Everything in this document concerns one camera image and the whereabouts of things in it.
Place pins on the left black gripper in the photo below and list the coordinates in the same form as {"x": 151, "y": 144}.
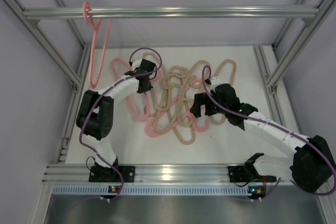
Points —
{"x": 144, "y": 85}

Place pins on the beige hanger far left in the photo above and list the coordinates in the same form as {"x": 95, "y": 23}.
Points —
{"x": 165, "y": 102}

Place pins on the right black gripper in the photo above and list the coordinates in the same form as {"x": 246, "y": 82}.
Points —
{"x": 207, "y": 105}

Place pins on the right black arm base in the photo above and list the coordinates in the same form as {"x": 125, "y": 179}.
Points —
{"x": 245, "y": 173}

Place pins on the beige hanger bottom centre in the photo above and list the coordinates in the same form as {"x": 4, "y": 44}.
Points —
{"x": 181, "y": 122}

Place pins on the pink hanger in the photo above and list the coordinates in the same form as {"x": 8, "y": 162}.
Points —
{"x": 95, "y": 26}
{"x": 152, "y": 128}
{"x": 128, "y": 99}

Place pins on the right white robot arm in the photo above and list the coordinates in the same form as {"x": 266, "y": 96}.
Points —
{"x": 306, "y": 161}

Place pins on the front aluminium rail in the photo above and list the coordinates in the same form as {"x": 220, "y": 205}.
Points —
{"x": 145, "y": 174}

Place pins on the aluminium hanging rail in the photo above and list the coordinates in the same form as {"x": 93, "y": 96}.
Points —
{"x": 275, "y": 11}

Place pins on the grey slotted cable duct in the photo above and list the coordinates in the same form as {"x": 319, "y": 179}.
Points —
{"x": 159, "y": 190}

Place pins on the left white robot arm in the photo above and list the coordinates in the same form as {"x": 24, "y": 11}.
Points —
{"x": 95, "y": 116}

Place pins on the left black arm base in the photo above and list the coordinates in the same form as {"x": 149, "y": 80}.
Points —
{"x": 100, "y": 174}

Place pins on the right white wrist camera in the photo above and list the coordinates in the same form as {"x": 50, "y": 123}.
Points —
{"x": 213, "y": 81}

